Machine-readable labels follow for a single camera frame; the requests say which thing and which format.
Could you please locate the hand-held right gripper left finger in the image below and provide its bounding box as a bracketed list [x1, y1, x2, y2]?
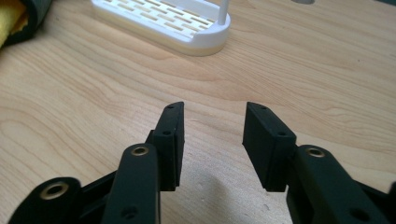
[145, 101, 186, 192]

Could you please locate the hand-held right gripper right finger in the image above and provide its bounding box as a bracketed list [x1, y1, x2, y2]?
[242, 101, 298, 193]

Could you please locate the white slotted drain rack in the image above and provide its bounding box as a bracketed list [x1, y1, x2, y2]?
[91, 0, 232, 57]

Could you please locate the yellow cloth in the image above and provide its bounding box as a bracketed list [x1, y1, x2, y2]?
[0, 0, 30, 49]

